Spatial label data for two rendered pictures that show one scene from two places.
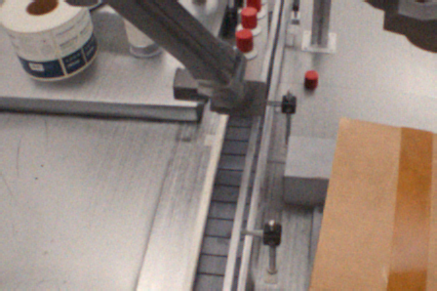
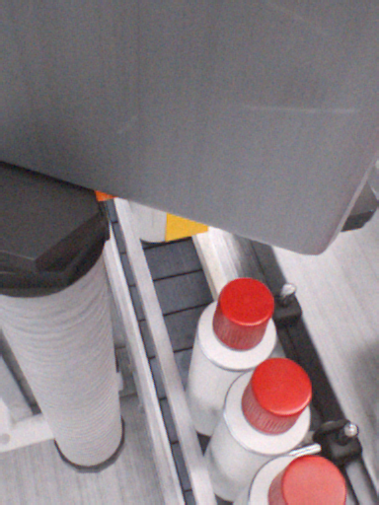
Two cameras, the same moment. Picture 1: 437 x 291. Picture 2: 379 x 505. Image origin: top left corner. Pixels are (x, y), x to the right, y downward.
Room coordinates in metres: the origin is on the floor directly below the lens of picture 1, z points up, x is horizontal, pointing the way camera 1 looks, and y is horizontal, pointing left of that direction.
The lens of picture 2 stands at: (1.33, -0.08, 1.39)
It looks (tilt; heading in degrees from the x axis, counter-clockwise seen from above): 58 degrees down; 152
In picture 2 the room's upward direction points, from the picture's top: 7 degrees clockwise
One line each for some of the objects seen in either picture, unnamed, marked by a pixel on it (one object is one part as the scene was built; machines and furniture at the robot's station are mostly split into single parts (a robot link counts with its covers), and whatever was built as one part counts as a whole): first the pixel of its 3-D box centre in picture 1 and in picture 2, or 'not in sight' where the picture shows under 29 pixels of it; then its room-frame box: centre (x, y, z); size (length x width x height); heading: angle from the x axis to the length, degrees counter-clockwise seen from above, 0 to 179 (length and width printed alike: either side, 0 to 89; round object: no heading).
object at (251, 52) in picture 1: (246, 73); not in sight; (0.82, 0.06, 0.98); 0.05 x 0.05 x 0.20
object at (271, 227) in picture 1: (259, 247); not in sight; (0.47, 0.03, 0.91); 0.07 x 0.03 x 0.16; 84
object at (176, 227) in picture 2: not in sight; (189, 209); (1.14, 0.02, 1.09); 0.03 x 0.01 x 0.06; 84
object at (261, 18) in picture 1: (254, 33); not in sight; (0.96, 0.05, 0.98); 0.05 x 0.05 x 0.20
